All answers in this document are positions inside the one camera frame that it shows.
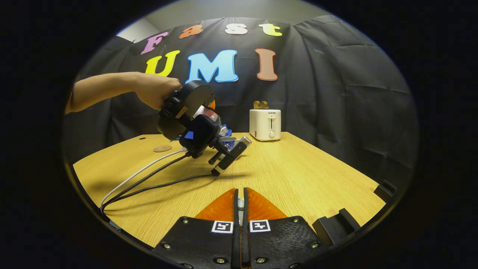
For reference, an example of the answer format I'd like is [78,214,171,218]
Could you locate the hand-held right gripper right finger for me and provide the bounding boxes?
[243,187,331,269]

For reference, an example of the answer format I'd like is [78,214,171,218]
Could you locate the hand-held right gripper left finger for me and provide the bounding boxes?
[151,188,240,269]

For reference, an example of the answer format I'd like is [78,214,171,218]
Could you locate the white blue-patterned teacup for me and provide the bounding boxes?
[218,135,240,151]

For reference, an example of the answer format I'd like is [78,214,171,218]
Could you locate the black block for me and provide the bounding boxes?
[374,180,397,202]
[312,208,361,247]

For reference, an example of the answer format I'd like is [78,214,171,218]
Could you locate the white toaster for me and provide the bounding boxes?
[249,109,282,142]

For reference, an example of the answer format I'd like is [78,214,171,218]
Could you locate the thick black cable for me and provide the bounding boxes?
[103,152,193,211]

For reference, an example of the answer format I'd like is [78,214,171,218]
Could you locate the white cable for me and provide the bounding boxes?
[100,148,187,213]

